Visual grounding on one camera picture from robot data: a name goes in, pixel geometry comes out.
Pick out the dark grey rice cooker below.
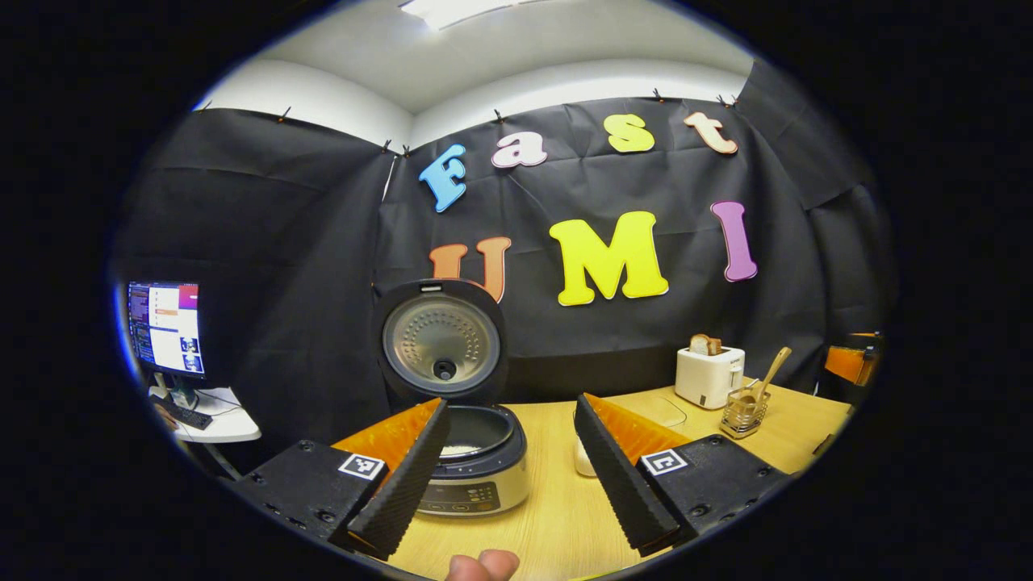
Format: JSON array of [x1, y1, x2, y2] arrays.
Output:
[[373, 278, 531, 517]]

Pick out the ceiling light panel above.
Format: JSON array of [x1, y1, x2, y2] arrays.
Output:
[[399, 0, 550, 31]]

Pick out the black keyboard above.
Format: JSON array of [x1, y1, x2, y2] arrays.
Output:
[[149, 393, 214, 430]]

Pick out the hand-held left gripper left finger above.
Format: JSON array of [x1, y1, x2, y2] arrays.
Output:
[[230, 397, 453, 561]]

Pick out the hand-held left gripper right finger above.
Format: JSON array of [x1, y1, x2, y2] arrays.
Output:
[[573, 393, 792, 558]]

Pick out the computer monitor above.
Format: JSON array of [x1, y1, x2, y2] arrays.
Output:
[[127, 281, 207, 408]]

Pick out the black backdrop cloth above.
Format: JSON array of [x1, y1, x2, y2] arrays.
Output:
[[113, 61, 897, 469]]

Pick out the wire chopstick holder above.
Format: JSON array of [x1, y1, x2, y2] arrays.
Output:
[[720, 386, 772, 440]]

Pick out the white toaster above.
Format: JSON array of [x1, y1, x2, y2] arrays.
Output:
[[675, 345, 746, 410]]

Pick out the wooden spoon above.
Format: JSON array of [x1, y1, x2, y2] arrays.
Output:
[[738, 347, 793, 407]]

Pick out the white side table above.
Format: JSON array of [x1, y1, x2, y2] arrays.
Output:
[[149, 386, 262, 445]]

